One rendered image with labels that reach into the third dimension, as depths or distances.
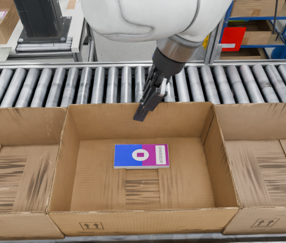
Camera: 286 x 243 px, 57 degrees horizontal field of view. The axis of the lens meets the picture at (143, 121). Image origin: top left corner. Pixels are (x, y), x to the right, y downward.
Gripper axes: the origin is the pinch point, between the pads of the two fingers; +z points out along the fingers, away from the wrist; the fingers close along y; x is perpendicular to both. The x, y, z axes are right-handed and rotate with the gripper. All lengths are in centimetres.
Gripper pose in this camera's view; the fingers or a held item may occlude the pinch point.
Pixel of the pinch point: (141, 110)
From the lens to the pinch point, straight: 73.0
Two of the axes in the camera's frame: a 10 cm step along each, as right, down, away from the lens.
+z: -3.4, 6.1, 7.1
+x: -9.4, -2.0, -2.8
